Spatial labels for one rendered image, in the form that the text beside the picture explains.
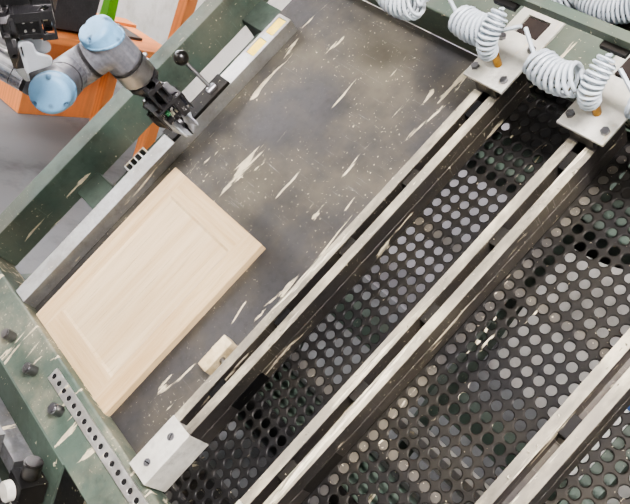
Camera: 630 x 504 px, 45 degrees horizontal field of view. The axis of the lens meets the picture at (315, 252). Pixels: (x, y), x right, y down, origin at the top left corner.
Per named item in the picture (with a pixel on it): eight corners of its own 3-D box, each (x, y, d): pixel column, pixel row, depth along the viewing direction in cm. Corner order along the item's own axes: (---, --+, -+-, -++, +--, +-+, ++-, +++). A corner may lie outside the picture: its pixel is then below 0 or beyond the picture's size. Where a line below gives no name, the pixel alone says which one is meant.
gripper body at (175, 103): (172, 134, 163) (139, 100, 154) (152, 118, 168) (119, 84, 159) (197, 108, 164) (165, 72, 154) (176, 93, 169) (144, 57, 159)
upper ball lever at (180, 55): (208, 97, 190) (168, 57, 185) (218, 86, 190) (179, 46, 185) (211, 97, 187) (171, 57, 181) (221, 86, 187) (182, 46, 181)
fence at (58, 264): (27, 297, 189) (15, 290, 186) (286, 23, 195) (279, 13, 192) (35, 308, 186) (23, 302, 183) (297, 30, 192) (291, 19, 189)
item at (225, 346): (204, 367, 157) (197, 363, 154) (231, 339, 157) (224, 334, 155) (212, 376, 155) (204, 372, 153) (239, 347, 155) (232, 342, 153)
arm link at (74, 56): (25, 80, 143) (71, 48, 142) (39, 67, 153) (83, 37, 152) (52, 114, 147) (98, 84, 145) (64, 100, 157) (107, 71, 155)
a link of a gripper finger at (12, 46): (24, 73, 120) (11, 27, 113) (14, 75, 120) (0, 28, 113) (23, 55, 123) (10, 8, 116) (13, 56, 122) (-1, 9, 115)
